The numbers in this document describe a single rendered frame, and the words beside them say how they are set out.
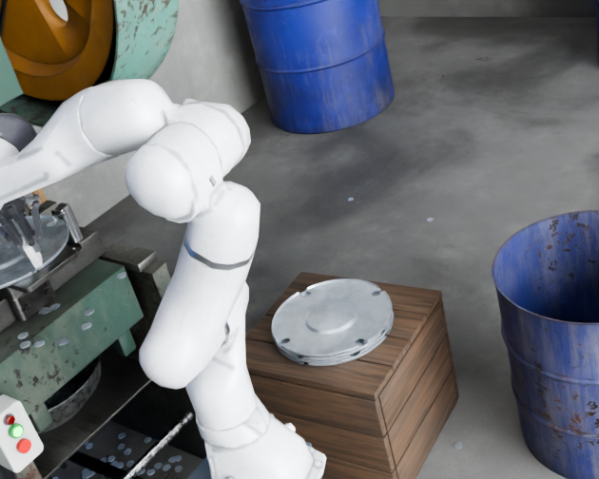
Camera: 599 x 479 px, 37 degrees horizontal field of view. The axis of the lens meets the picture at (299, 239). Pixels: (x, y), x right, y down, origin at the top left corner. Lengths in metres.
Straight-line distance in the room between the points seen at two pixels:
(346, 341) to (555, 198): 1.33
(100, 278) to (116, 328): 0.12
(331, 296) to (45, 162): 1.00
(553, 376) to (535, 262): 0.35
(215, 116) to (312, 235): 1.91
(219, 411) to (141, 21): 0.78
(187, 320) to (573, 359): 0.85
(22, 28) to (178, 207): 1.02
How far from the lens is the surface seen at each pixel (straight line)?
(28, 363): 1.92
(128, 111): 1.28
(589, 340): 1.85
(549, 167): 3.34
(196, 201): 1.24
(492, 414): 2.33
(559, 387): 1.96
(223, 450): 1.60
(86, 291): 1.98
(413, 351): 2.06
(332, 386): 1.96
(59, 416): 2.13
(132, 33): 1.82
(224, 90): 4.25
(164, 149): 1.23
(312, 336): 2.06
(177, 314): 1.39
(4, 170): 1.43
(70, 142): 1.36
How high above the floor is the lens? 1.62
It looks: 31 degrees down
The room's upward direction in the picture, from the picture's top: 15 degrees counter-clockwise
